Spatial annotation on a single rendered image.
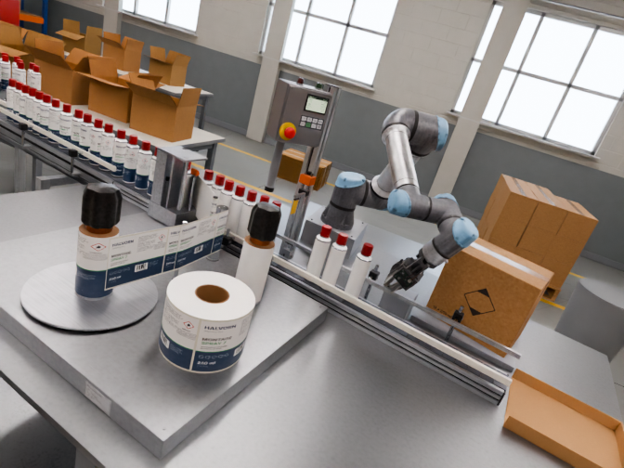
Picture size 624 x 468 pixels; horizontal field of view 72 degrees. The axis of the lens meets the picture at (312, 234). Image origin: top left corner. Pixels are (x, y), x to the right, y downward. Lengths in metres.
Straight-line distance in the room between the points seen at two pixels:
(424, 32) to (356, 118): 1.53
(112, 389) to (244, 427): 0.28
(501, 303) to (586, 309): 2.07
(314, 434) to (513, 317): 0.79
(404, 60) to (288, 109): 5.49
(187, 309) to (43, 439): 0.94
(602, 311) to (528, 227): 1.46
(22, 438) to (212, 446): 0.94
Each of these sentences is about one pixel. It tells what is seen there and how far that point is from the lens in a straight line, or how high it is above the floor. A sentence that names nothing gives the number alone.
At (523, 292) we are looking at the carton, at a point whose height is 1.08.
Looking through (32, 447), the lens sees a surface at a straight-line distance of 1.77.
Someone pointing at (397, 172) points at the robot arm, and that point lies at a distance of 1.34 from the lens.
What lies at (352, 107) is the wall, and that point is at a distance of 7.00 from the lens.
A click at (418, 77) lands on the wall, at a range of 6.83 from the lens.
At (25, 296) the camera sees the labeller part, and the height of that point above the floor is 0.89.
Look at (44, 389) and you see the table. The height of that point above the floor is 0.83.
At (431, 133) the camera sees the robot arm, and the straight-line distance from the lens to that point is 1.57.
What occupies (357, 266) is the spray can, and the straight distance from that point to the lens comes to 1.38.
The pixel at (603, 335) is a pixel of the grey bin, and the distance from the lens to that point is 3.61.
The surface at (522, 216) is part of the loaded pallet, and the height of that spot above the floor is 0.70.
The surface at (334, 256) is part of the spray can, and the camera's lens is 1.39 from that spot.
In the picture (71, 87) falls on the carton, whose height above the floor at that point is 0.91.
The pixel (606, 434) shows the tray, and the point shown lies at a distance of 1.59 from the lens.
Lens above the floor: 1.58
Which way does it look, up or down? 22 degrees down
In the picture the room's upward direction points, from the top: 17 degrees clockwise
